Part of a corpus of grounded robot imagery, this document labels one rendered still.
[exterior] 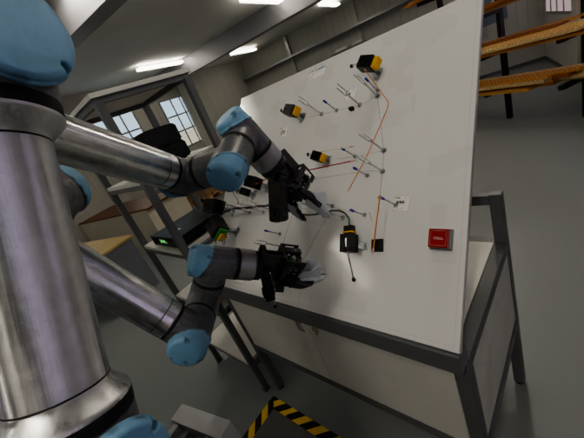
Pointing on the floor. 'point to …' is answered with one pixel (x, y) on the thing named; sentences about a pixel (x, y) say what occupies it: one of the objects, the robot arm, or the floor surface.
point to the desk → (125, 256)
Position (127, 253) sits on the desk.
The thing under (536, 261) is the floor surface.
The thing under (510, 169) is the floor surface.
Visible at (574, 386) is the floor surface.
